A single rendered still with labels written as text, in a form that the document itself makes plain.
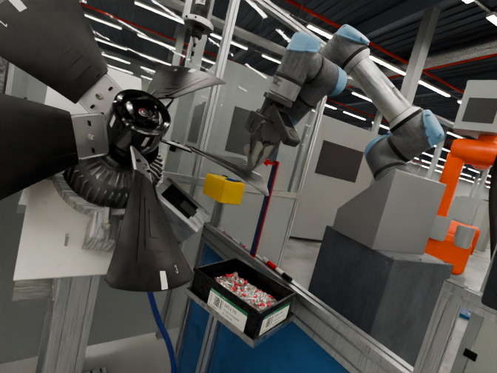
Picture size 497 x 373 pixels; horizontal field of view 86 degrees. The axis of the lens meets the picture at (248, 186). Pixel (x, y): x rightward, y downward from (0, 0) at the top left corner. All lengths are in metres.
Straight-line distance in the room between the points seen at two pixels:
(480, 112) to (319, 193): 2.29
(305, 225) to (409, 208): 3.76
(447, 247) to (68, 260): 4.01
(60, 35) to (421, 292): 1.18
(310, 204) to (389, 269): 3.78
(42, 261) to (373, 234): 0.87
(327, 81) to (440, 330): 0.59
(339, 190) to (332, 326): 4.26
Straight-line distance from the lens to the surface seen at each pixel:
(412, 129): 1.06
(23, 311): 1.62
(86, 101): 0.71
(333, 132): 4.69
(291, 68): 0.72
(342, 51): 1.13
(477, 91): 4.51
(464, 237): 4.17
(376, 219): 0.92
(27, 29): 0.79
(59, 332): 0.94
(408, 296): 1.02
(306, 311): 0.79
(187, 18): 0.73
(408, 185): 0.97
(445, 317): 0.63
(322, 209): 4.79
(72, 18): 0.78
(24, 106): 0.59
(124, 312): 1.73
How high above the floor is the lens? 1.19
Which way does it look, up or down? 6 degrees down
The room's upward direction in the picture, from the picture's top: 14 degrees clockwise
